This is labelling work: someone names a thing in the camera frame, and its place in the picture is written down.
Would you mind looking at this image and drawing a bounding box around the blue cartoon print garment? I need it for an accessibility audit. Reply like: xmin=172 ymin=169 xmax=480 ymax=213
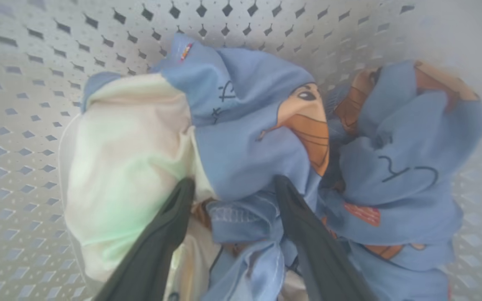
xmin=320 ymin=61 xmax=482 ymax=301

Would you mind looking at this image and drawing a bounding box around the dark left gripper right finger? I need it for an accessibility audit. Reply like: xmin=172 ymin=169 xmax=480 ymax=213
xmin=274 ymin=176 xmax=375 ymax=301

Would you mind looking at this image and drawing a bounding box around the cream perforated laundry basket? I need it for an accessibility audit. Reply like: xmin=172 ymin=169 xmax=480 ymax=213
xmin=0 ymin=0 xmax=482 ymax=301

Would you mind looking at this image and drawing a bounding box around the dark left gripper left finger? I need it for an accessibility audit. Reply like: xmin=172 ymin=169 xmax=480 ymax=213
xmin=95 ymin=178 xmax=195 ymax=301

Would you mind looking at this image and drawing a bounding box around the blue and cream print garment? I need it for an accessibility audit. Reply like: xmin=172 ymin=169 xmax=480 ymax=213
xmin=59 ymin=33 xmax=330 ymax=301

